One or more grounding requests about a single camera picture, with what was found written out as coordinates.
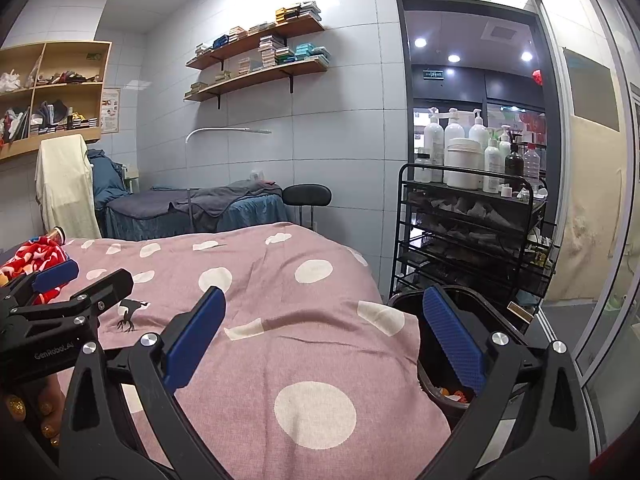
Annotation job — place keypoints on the cream towel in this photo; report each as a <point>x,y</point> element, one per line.
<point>65,185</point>

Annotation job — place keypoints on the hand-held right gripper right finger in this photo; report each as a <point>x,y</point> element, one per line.
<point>452,340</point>

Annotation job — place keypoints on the small black-lidded jar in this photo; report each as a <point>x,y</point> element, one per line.
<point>422,170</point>

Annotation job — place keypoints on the person's left hand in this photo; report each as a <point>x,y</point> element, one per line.
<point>45,405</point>

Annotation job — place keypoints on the pink polka-dot blanket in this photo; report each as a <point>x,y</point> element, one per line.
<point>320,340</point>

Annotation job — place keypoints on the black stool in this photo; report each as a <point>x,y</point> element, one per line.
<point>306,195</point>

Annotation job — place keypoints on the dark brown bin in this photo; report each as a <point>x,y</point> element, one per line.
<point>407,320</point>

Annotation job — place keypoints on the red garment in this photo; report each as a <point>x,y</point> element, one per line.
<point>627,435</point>

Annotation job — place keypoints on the flat gold box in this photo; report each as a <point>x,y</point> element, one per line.
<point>520,311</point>

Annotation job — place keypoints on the wooden cubby shelf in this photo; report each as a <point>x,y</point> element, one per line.
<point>15,150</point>

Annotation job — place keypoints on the glass sliding door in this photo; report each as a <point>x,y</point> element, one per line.
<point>590,185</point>

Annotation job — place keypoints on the green exit sign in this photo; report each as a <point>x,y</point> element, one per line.
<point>433,75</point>

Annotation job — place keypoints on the grey blanket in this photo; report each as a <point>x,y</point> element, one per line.
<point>225,197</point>

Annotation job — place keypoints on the row of small boxes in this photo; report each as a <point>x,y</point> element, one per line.
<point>295,12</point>

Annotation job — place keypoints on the black metal cart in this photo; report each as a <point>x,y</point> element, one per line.
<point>475,205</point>

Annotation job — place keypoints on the red patterned cloth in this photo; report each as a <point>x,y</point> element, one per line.
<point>30,260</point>

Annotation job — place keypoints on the white plastic bag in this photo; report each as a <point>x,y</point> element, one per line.
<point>9,82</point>

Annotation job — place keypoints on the dark brown pump bottle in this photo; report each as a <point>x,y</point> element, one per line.
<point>514,165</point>

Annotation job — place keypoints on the wall poster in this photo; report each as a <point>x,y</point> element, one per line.
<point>110,110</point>

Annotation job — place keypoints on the large white jar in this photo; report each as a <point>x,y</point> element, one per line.
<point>462,165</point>

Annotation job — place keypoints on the stack of boxes in cubby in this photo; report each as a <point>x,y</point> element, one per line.
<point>80,122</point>

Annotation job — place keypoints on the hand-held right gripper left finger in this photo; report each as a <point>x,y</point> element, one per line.
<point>192,340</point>

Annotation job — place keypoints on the clear plastic bottle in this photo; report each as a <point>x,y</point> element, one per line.
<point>531,162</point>

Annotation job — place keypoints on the group of white pump bottles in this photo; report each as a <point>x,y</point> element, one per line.
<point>434,145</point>

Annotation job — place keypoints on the blue bedding pile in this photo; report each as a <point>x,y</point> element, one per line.
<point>107,180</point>

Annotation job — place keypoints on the wall shelves with boxes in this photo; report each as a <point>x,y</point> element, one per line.
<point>310,51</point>

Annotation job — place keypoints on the red hanging ornament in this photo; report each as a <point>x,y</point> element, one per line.
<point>537,77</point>

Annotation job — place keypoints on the blue massage bed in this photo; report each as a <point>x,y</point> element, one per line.
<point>135,220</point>

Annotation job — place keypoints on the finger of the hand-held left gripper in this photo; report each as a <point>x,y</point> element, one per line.
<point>57,275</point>
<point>110,285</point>

